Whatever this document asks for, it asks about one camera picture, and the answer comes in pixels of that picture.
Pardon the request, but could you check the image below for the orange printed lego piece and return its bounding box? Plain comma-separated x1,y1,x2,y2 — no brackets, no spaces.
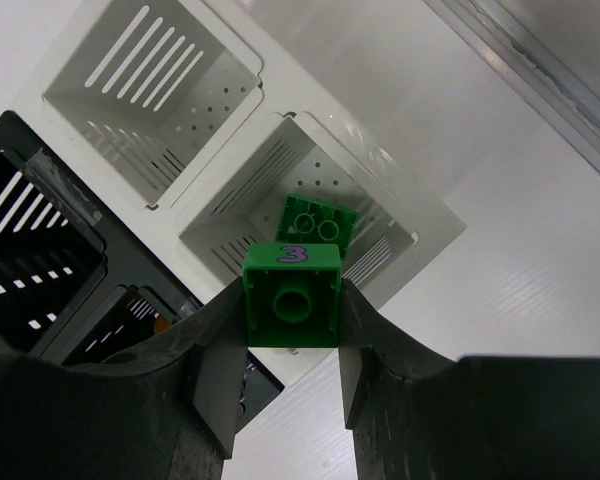
153,316,172,335

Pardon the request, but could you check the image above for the white slotted container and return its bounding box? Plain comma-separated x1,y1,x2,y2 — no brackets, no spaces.
13,1,464,307

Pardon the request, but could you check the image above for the black slotted container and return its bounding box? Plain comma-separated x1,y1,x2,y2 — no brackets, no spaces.
0,110,286,436

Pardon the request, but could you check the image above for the small green lego brick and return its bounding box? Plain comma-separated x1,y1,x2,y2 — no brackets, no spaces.
242,242,342,349

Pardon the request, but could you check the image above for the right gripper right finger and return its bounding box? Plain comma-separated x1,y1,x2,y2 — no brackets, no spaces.
338,281,600,479

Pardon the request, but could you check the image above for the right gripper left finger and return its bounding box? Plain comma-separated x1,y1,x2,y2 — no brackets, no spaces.
0,281,247,479

